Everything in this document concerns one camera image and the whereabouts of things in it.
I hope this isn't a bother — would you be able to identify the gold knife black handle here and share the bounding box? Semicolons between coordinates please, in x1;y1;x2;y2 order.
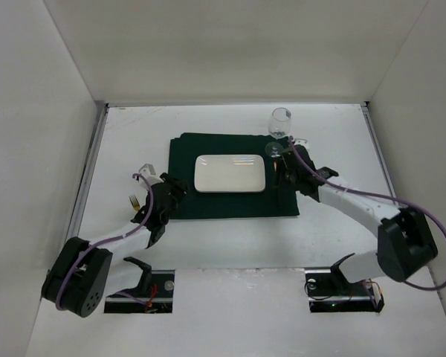
274;160;283;210

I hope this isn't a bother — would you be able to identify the gold fork black handle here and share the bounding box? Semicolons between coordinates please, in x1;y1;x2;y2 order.
129;195;140;212

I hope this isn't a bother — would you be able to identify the clear wine glass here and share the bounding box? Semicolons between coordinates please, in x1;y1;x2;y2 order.
265;107;291;158

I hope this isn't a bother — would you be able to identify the white rectangular plate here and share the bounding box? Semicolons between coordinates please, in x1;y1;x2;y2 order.
194;154;266;193

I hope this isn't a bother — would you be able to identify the dark green cloth placemat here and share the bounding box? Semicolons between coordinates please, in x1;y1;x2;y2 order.
167;132;300;220

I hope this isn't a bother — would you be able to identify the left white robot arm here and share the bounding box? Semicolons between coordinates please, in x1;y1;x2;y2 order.
41;170;188;318

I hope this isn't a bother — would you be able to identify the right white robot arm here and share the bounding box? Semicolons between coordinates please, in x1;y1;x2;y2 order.
277;144;438;283

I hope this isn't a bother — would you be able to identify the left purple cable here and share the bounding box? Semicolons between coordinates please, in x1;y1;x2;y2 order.
54;173;156;311

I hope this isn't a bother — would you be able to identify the purple cable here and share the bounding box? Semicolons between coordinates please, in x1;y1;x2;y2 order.
288;135;446;309
54;173;156;311

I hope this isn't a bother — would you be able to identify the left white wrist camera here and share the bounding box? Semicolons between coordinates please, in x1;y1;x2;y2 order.
136;164;162;186

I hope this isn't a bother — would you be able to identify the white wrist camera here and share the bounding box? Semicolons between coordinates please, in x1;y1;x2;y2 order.
294;138;310;152
136;164;162;186

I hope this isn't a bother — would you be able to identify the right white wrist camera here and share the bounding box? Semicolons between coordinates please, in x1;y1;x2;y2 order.
294;138;310;152

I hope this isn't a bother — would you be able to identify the right aluminium table rail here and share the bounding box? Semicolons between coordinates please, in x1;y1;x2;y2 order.
361;102;396;197

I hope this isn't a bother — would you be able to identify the aluminium table rail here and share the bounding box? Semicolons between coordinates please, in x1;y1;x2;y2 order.
56;100;109;257
361;102;396;197

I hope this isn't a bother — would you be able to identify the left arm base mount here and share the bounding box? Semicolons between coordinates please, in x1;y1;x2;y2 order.
103;270;175;314

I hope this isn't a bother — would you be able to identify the left aluminium table rail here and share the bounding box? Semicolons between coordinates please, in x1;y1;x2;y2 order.
56;100;109;257

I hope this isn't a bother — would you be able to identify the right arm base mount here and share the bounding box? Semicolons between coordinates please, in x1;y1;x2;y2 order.
303;268;385;313

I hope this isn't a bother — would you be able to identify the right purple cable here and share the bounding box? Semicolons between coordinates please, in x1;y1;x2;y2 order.
288;135;446;309

